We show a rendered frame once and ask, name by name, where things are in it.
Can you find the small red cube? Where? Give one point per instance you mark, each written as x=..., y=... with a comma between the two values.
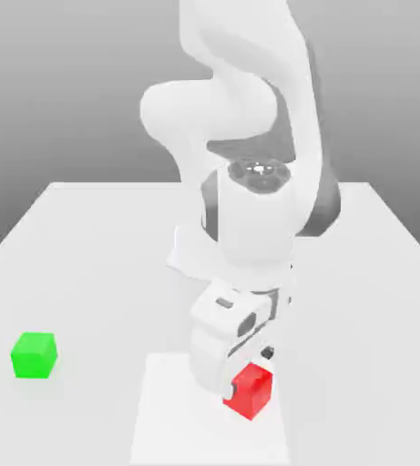
x=252, y=393

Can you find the small green cube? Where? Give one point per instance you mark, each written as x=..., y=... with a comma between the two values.
x=34, y=355

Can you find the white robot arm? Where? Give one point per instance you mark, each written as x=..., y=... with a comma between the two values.
x=253, y=225

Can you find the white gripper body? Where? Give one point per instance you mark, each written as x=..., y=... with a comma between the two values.
x=209, y=360

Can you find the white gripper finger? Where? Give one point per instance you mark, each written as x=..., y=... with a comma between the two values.
x=267, y=352
x=229, y=390

